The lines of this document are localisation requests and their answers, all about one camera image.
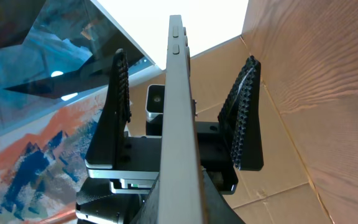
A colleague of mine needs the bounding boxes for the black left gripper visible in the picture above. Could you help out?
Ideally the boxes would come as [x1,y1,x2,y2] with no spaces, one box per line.
[85,49,264,195]

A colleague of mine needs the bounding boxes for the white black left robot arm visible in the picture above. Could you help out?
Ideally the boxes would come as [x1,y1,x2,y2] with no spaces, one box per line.
[76,49,264,223]

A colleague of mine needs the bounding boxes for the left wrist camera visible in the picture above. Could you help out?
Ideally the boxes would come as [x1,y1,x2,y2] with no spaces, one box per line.
[145,84,165,122]

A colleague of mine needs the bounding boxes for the colourful painted poster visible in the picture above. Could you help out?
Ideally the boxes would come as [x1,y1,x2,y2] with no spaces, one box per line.
[0,92,106,223]

